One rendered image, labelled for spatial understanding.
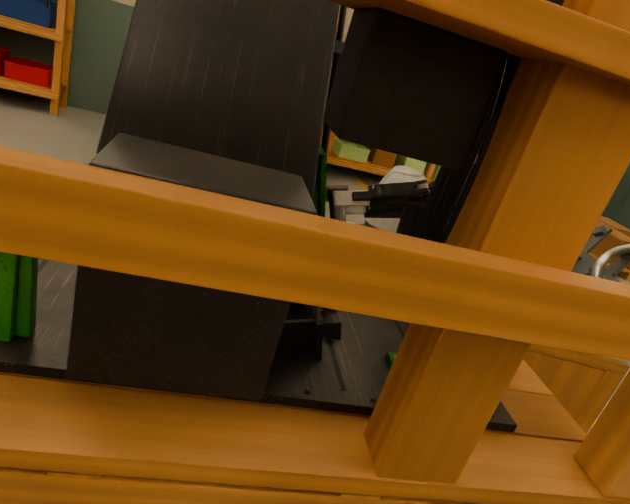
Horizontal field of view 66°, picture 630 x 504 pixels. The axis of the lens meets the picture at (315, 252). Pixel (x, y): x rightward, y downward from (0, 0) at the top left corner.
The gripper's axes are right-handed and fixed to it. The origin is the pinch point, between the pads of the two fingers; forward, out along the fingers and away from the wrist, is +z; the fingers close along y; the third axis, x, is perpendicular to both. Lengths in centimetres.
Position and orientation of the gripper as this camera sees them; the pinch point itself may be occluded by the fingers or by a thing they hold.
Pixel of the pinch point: (348, 202)
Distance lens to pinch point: 94.4
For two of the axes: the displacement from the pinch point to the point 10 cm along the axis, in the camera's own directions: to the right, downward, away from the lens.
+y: 1.2, -3.3, -9.4
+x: 0.9, 9.4, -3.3
